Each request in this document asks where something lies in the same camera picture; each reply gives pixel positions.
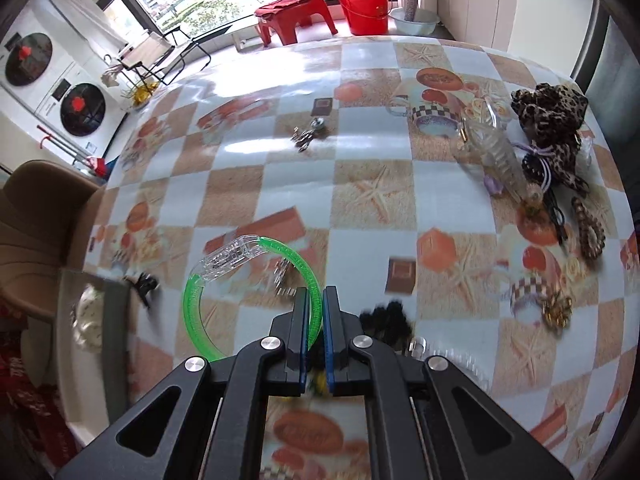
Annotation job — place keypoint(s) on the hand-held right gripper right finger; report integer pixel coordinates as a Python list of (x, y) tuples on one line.
[(329, 345)]

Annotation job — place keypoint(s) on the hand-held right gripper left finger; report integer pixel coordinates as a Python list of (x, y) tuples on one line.
[(301, 345)]

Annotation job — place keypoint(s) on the black scalloped snap clip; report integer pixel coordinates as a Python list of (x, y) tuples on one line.
[(385, 322)]

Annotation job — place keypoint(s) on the grey-green jewelry tray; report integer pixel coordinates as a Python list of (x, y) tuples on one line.
[(115, 360)]

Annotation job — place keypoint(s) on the silver dangling earring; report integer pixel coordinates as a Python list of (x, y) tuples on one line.
[(310, 132)]

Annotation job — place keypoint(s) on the silver rhinestone hair clip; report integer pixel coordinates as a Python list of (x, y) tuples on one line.
[(282, 276)]

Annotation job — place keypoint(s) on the clear plastic hair clip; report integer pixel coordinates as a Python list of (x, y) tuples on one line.
[(450, 360)]

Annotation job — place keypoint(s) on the checkered starfish tablecloth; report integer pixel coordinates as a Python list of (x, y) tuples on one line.
[(300, 195)]

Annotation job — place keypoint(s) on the black claw hair clip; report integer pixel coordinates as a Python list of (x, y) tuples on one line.
[(142, 284)]

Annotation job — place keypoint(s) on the small purple clip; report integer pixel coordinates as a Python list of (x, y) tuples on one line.
[(495, 186)]

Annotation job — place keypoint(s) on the clear large claw clip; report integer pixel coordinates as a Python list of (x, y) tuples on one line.
[(495, 155)]

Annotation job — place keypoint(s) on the red mop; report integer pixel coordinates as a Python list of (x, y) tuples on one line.
[(95, 164)]

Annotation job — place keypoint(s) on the red printed cloth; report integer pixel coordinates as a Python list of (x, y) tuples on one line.
[(30, 395)]

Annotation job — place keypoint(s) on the tan leather chair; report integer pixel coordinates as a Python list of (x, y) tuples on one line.
[(45, 220)]

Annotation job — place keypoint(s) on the leopard print scrunchie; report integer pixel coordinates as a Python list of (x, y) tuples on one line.
[(550, 110)]

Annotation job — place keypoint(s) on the white washing machine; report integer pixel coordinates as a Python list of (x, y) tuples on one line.
[(30, 57), (82, 107)]

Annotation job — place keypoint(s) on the red plastic bucket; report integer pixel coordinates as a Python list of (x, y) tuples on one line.
[(365, 12)]

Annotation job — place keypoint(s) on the dark red cloth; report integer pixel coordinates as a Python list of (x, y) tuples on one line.
[(280, 5)]

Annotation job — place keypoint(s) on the black frame folding chair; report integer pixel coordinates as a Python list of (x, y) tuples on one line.
[(145, 52)]

